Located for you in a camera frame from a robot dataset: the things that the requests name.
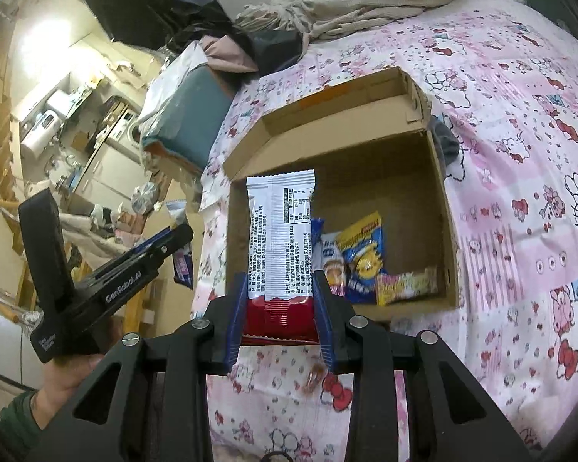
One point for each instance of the pink yellow cartoon snack packet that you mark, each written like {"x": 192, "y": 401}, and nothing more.
{"x": 407, "y": 286}

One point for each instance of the person's left forearm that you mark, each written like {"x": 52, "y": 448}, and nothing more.
{"x": 9, "y": 428}

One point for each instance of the white washing machine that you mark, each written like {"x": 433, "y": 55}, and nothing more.
{"x": 131, "y": 132}

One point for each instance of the small brown wrapped candy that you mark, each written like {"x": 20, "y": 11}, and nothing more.
{"x": 314, "y": 379}

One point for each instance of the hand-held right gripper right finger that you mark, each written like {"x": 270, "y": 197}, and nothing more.
{"x": 325, "y": 327}

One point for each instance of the person's left hand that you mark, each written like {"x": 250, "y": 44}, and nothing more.
{"x": 70, "y": 385}

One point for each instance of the beige kitchen cabinet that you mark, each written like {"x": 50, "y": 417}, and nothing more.
{"x": 111, "y": 173}

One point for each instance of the blue and white snack packet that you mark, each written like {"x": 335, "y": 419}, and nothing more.
{"x": 330, "y": 255}

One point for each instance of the pink cloth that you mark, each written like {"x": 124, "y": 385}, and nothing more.
{"x": 229, "y": 53}

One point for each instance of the knotted plastic bag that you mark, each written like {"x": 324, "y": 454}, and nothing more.
{"x": 145, "y": 198}

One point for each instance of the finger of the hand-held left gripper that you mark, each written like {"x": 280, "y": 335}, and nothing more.
{"x": 173, "y": 245}
{"x": 156, "y": 241}

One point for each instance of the brown cardboard box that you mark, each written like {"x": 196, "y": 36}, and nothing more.
{"x": 366, "y": 183}

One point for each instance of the white water heater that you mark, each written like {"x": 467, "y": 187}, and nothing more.
{"x": 41, "y": 132}

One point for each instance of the teal storage bin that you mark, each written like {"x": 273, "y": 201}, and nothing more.
{"x": 192, "y": 106}

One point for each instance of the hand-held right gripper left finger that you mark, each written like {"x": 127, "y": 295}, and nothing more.
{"x": 235, "y": 327}

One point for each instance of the blue and yellow snack packet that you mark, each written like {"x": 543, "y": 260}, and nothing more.
{"x": 363, "y": 260}

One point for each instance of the blue and white soft pack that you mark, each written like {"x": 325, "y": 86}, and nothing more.
{"x": 184, "y": 264}

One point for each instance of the black cloth heap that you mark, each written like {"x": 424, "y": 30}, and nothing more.
{"x": 274, "y": 50}

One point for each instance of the white and red snack packet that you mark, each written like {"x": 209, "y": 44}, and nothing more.
{"x": 279, "y": 231}

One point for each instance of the dark grey sock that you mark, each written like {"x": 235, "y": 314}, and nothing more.
{"x": 445, "y": 139}

